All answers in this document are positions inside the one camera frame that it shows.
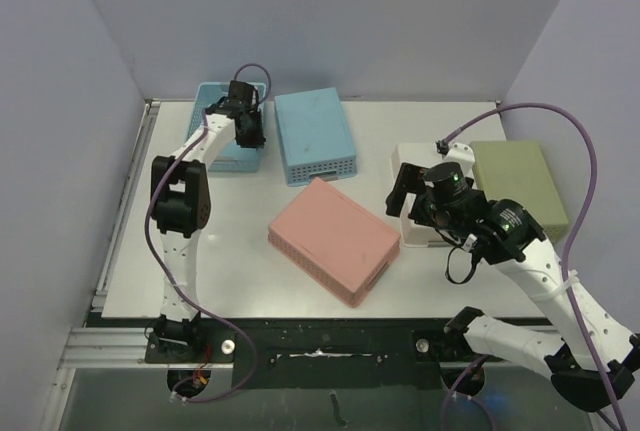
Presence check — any white perforated plastic basket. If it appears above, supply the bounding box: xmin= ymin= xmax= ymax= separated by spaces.
xmin=390 ymin=143 xmax=473 ymax=247

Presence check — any blue bottom plastic basket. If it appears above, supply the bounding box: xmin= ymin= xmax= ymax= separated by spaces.
xmin=185 ymin=82 xmax=262 ymax=173

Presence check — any blue plastic basket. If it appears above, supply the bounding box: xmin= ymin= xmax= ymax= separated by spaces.
xmin=274 ymin=87 xmax=358 ymax=186
xmin=185 ymin=82 xmax=262 ymax=173

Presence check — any pink plastic basket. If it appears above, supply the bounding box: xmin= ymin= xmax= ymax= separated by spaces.
xmin=267 ymin=178 xmax=400 ymax=308

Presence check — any green perforated plastic basket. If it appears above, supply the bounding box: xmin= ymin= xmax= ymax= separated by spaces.
xmin=470 ymin=140 xmax=569 ymax=244

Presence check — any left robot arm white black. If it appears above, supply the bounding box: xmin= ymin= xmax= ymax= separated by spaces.
xmin=145 ymin=80 xmax=266 ymax=362

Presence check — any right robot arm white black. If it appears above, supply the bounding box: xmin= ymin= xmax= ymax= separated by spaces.
xmin=385 ymin=162 xmax=639 ymax=412

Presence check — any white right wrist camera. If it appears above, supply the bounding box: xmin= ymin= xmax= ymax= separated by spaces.
xmin=436 ymin=140 xmax=475 ymax=173

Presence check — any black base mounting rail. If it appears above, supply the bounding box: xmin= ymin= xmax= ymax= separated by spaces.
xmin=144 ymin=315 xmax=551 ymax=392

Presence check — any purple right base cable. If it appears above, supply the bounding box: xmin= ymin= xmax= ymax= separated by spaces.
xmin=442 ymin=355 xmax=499 ymax=431

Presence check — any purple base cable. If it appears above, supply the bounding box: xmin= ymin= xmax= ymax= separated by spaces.
xmin=442 ymin=355 xmax=499 ymax=431
xmin=164 ymin=313 xmax=260 ymax=406

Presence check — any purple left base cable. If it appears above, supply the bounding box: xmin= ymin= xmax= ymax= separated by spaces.
xmin=164 ymin=313 xmax=260 ymax=406

